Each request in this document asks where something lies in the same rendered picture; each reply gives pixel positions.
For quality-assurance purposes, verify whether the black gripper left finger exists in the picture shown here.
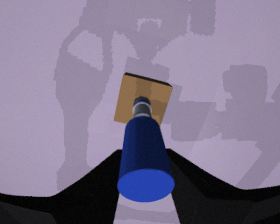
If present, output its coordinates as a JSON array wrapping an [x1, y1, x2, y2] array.
[[0, 149, 123, 224]]

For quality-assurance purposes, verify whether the tan square block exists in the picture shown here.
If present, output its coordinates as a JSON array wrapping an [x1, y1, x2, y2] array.
[[113, 73, 173, 127]]

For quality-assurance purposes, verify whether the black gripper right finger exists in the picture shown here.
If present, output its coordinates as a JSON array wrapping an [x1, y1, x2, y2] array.
[[167, 148, 280, 224]]

